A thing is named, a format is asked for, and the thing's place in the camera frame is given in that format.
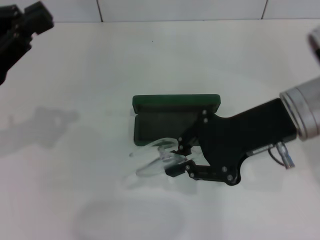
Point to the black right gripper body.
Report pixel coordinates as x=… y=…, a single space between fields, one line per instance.
x=237 y=137

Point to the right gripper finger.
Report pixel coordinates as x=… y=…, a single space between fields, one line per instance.
x=180 y=170
x=190 y=135

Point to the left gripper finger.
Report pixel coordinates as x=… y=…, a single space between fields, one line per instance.
x=37 y=12
x=41 y=25

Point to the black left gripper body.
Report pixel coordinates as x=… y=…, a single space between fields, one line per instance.
x=2 y=75

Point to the clear plastic glasses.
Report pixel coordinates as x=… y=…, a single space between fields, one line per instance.
x=155 y=167

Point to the green glasses case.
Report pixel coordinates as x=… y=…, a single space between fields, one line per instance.
x=160 y=122

